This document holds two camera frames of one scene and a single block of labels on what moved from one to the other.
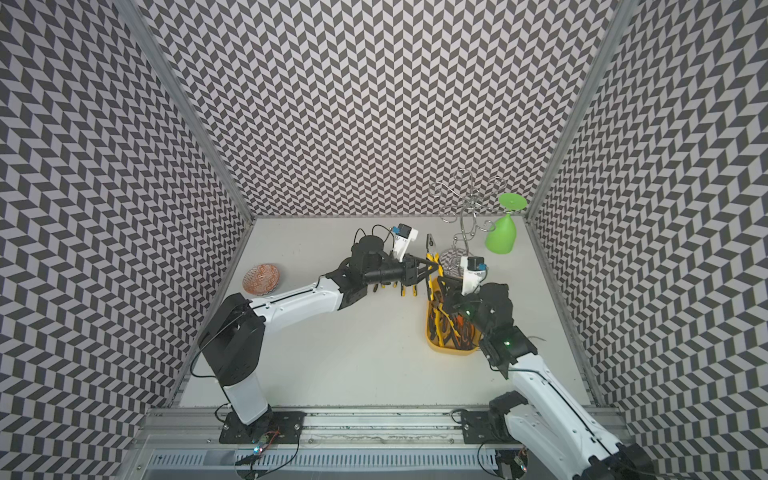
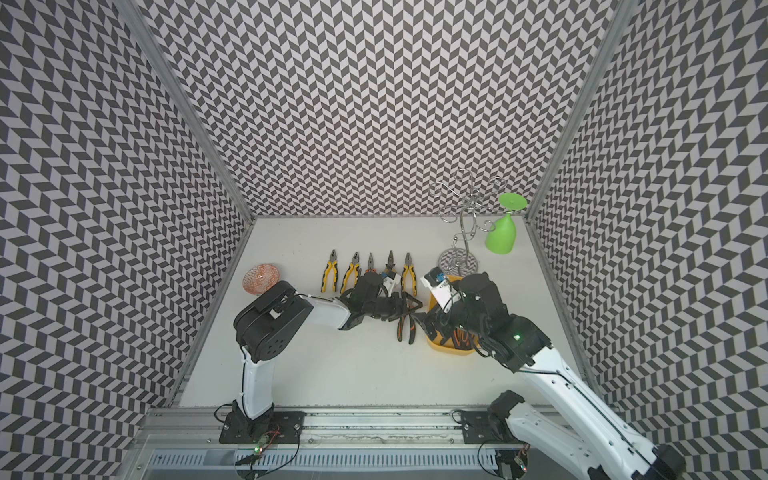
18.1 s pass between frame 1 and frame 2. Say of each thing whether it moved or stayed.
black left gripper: moved
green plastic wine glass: stayed
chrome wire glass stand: stayed
